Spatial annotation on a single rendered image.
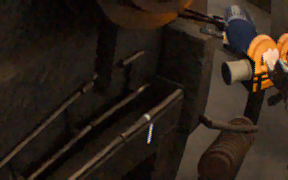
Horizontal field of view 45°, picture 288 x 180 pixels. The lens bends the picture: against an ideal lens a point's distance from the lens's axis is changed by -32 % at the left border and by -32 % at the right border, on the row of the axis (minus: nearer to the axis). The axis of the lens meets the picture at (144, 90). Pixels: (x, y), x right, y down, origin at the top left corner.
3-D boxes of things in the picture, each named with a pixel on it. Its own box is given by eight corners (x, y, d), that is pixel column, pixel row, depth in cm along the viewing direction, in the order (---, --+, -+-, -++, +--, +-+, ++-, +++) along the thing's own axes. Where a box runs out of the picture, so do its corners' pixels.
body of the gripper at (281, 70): (287, 56, 107) (303, 85, 100) (280, 75, 113) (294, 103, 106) (275, 56, 104) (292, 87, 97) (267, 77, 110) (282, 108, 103)
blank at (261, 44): (246, 35, 110) (252, 40, 108) (274, 33, 116) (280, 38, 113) (244, 82, 119) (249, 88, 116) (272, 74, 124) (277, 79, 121)
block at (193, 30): (147, 123, 108) (160, 23, 97) (165, 108, 115) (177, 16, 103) (188, 138, 104) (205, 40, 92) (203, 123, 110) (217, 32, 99)
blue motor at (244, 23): (222, 54, 286) (224, 11, 269) (221, 27, 335) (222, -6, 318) (256, 66, 282) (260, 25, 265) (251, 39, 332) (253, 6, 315)
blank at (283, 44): (275, 34, 116) (280, 38, 113) (296, 32, 121) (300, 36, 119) (273, 74, 124) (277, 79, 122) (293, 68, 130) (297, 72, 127)
